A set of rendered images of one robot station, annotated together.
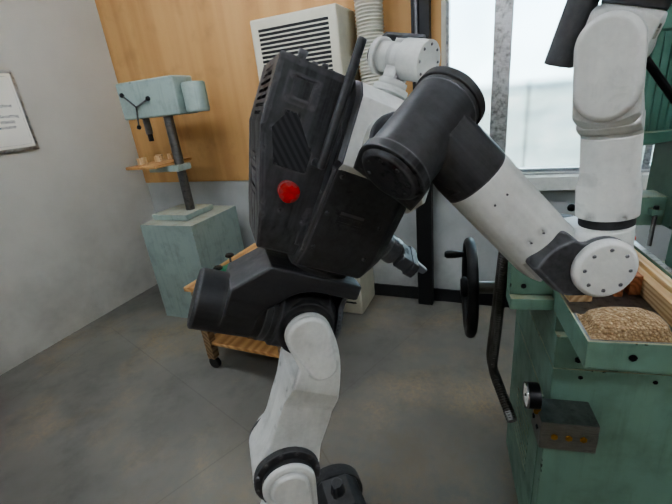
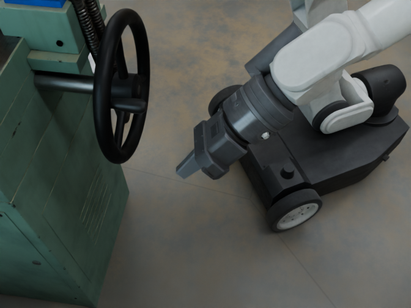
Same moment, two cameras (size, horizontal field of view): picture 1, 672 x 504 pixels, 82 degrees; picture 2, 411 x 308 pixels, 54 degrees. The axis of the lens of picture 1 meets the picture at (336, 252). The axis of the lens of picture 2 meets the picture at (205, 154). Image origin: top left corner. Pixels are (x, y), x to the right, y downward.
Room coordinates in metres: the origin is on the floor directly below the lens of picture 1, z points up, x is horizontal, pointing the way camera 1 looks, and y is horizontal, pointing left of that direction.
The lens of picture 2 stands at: (1.56, -0.30, 1.36)
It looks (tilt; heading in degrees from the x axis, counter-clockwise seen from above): 55 degrees down; 172
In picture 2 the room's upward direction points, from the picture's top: straight up
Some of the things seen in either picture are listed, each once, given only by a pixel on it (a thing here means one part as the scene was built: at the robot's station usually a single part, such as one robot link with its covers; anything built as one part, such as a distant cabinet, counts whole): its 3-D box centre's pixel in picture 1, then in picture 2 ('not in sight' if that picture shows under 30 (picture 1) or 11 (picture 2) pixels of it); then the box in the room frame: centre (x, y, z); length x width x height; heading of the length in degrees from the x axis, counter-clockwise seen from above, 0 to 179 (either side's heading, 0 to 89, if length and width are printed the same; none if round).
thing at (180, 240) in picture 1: (190, 202); not in sight; (2.67, 0.97, 0.79); 0.62 x 0.48 x 1.58; 66
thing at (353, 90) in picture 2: not in sight; (333, 101); (0.63, 0.30, 0.28); 0.21 x 0.20 x 0.13; 104
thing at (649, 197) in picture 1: (625, 211); not in sight; (0.90, -0.72, 1.03); 0.14 x 0.07 x 0.09; 74
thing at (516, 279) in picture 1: (534, 266); (50, 7); (0.88, -0.49, 0.91); 0.15 x 0.14 x 0.09; 164
